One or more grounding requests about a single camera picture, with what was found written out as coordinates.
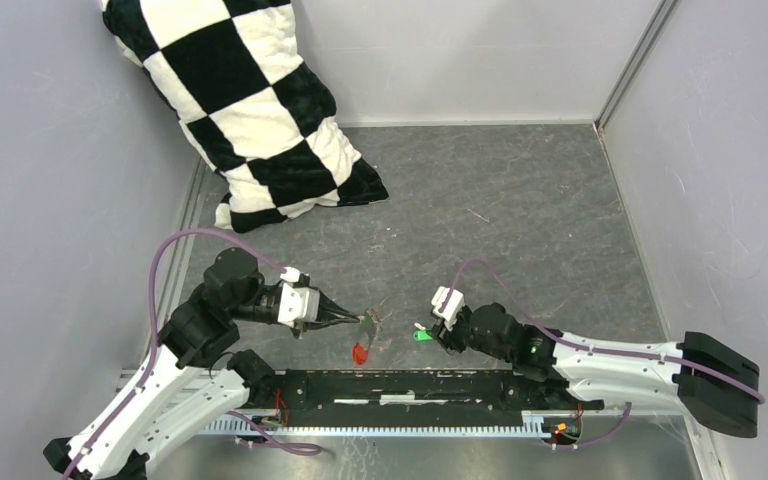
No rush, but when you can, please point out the small green object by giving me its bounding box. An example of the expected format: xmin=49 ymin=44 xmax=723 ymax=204
xmin=412 ymin=329 xmax=434 ymax=342

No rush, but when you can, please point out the metal key holder red handle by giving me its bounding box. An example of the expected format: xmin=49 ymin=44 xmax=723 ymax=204
xmin=351 ymin=307 xmax=382 ymax=366

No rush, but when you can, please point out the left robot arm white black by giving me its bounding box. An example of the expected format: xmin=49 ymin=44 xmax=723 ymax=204
xmin=43 ymin=248 xmax=366 ymax=479

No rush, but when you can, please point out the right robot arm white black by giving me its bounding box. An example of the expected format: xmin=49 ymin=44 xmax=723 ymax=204
xmin=430 ymin=289 xmax=761 ymax=438

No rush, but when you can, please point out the black white checkered pillow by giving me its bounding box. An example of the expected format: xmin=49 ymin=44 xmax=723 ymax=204
xmin=101 ymin=0 xmax=389 ymax=233

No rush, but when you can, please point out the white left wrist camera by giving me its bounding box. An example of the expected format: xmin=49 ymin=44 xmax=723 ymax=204
xmin=277 ymin=282 xmax=320 ymax=328

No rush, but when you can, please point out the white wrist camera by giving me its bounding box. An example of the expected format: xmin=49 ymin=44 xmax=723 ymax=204
xmin=277 ymin=282 xmax=320 ymax=328
xmin=431 ymin=286 xmax=465 ymax=331

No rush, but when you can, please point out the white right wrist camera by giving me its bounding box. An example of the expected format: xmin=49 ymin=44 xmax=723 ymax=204
xmin=431 ymin=286 xmax=465 ymax=331

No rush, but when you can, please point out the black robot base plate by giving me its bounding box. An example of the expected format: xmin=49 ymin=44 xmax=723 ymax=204
xmin=246 ymin=370 xmax=605 ymax=427

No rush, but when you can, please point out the aluminium frame rail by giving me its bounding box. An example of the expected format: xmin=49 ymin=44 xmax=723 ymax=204
xmin=106 ymin=368 xmax=713 ymax=439

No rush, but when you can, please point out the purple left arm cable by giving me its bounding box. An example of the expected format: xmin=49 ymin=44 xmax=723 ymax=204
xmin=59 ymin=228 xmax=327 ymax=480

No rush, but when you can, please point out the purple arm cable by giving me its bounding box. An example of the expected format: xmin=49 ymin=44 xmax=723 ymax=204
xmin=59 ymin=228 xmax=327 ymax=480
xmin=446 ymin=256 xmax=767 ymax=450

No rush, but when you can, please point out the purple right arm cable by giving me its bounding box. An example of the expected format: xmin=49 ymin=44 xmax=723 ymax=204
xmin=446 ymin=256 xmax=767 ymax=450

